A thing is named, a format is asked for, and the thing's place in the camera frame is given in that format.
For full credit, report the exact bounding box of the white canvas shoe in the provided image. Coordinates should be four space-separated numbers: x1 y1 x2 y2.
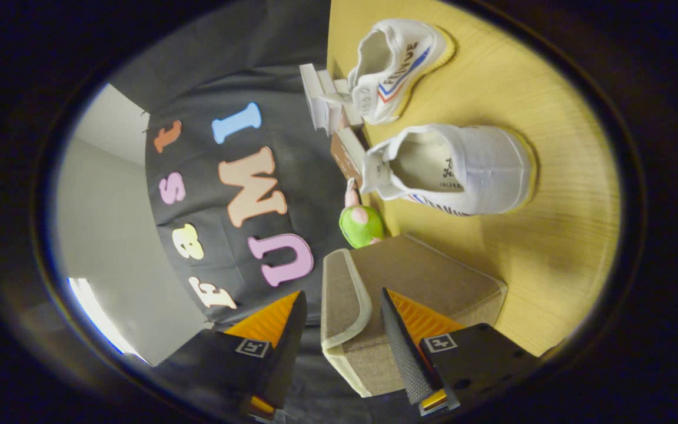
348 19 454 125
361 124 537 217

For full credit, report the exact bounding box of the plain white book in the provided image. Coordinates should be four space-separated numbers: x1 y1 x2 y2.
317 69 363 135

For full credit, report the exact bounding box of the green plush toy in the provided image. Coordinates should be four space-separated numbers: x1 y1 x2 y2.
339 178 385 249

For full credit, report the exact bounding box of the brown illustrated book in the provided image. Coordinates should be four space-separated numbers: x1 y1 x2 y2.
331 128 369 189

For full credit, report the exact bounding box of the beige fabric storage box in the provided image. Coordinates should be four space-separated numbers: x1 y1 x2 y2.
320 234 507 398

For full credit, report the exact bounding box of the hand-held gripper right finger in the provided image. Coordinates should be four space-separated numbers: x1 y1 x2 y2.
380 287 543 417

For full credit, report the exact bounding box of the black backdrop cloth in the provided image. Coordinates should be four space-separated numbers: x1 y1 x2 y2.
108 0 434 422

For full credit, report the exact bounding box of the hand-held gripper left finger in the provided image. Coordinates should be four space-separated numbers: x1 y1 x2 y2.
157 290 308 422

